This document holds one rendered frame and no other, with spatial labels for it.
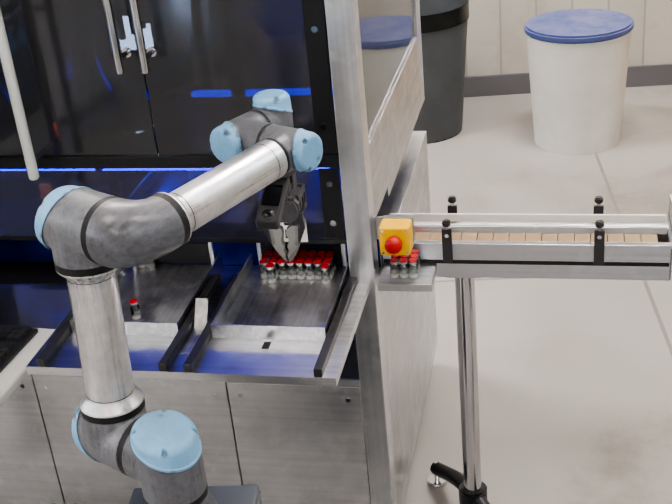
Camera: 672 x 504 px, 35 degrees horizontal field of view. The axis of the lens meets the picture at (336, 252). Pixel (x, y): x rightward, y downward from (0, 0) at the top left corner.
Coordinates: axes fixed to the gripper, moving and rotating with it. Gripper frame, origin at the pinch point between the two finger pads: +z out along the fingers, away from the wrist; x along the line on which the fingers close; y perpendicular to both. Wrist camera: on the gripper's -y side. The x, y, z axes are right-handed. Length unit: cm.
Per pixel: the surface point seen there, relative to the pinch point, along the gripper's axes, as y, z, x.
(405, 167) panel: 98, 21, -10
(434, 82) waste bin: 335, 74, 11
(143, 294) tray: 20, 21, 43
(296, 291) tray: 22.8, 21.1, 5.7
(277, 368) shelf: -9.5, 21.5, 2.2
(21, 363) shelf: 0, 29, 68
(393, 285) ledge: 27.7, 21.6, -16.9
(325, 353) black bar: -6.3, 19.4, -7.7
